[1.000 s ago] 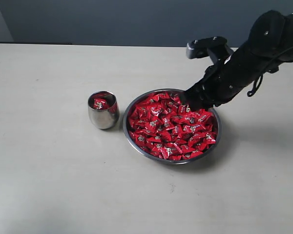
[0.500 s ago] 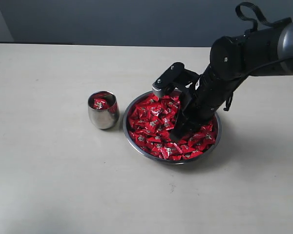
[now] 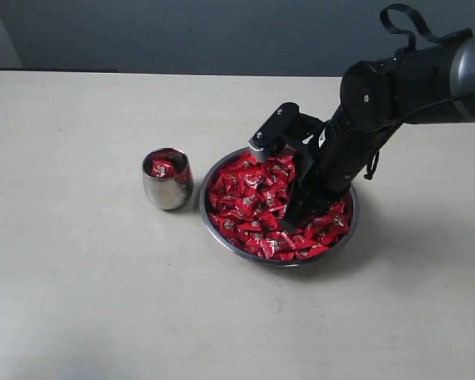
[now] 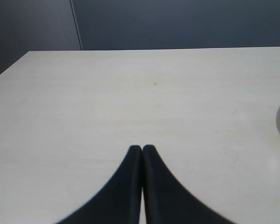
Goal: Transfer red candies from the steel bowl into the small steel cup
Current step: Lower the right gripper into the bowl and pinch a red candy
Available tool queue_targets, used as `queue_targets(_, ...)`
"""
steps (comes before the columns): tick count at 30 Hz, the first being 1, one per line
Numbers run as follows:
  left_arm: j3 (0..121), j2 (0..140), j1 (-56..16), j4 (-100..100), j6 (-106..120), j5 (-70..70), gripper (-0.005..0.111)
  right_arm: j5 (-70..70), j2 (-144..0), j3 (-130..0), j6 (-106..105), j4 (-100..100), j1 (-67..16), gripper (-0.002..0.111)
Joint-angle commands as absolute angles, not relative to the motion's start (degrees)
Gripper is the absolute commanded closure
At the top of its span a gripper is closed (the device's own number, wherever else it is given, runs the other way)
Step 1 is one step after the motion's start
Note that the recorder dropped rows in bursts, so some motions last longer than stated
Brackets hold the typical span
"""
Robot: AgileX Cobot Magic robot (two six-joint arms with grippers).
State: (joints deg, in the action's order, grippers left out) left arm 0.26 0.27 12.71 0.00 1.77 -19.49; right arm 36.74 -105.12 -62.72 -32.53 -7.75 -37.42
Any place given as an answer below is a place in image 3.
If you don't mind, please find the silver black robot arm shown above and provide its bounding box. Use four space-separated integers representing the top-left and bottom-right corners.
280 36 475 232

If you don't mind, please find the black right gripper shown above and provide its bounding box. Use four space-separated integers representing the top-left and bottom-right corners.
279 107 384 233

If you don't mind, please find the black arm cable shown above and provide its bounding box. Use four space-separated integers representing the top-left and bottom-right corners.
362 3 475 181

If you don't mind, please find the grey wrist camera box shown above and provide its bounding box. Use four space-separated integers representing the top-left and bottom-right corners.
248 102 300 163

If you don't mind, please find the stainless steel plate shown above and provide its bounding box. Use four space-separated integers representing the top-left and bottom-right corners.
198 147 360 268

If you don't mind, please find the red candy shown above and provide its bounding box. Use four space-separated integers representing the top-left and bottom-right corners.
221 173 242 194
150 159 178 179
330 215 350 235
259 238 291 259

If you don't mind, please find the stainless steel cup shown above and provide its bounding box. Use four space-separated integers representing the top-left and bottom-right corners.
142 147 194 211

